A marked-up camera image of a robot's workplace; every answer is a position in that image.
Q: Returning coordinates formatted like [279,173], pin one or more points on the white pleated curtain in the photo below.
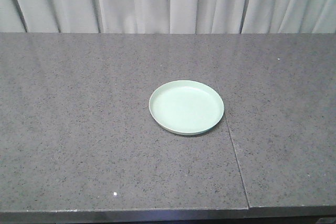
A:
[168,16]

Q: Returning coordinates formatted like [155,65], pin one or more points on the light green round plate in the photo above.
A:
[186,107]

